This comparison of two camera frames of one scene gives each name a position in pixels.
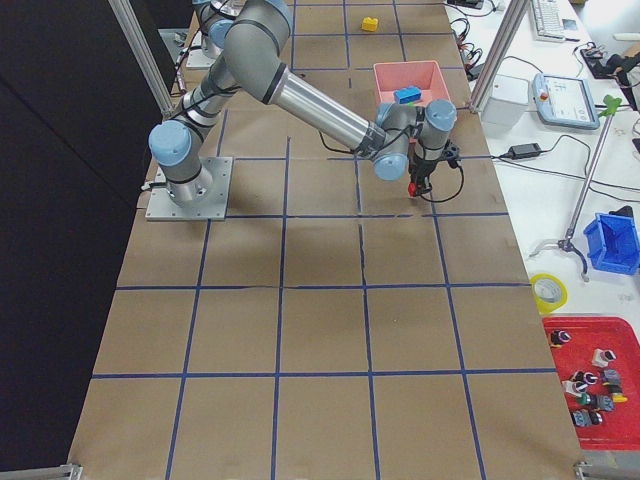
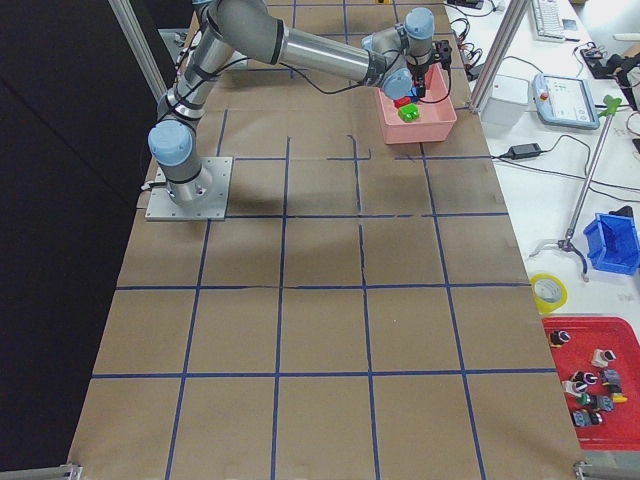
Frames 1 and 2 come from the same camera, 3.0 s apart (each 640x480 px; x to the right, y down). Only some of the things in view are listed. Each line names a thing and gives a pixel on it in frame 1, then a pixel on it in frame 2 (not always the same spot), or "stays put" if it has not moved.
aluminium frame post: [508, 26] stays put
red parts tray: [598, 363] stays put
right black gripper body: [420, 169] -> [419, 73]
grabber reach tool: [604, 112] stays put
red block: [412, 189] -> [402, 101]
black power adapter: [524, 150] stays put
